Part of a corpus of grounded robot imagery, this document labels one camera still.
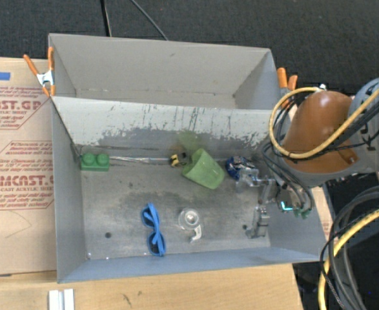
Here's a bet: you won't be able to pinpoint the green toy brick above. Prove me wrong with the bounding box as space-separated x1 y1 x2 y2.
80 152 110 172

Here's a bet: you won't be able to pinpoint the green plastic cup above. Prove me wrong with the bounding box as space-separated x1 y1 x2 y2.
181 147 226 191

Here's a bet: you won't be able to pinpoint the brown cardboard board red print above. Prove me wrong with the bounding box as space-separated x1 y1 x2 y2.
0 56 58 278

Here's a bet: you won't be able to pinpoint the clear glass thing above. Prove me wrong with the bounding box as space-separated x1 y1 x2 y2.
177 207 203 243

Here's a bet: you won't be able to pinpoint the blue crumpled packet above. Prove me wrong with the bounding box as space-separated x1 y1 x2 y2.
225 155 258 180

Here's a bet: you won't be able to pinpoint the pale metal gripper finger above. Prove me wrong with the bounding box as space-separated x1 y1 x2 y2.
235 169 276 193
245 205 271 240

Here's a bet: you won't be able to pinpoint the grey metal bin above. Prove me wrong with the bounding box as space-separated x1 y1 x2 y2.
48 33 327 284

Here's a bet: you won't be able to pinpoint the blue sunglasses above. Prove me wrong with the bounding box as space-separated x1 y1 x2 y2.
140 202 167 258

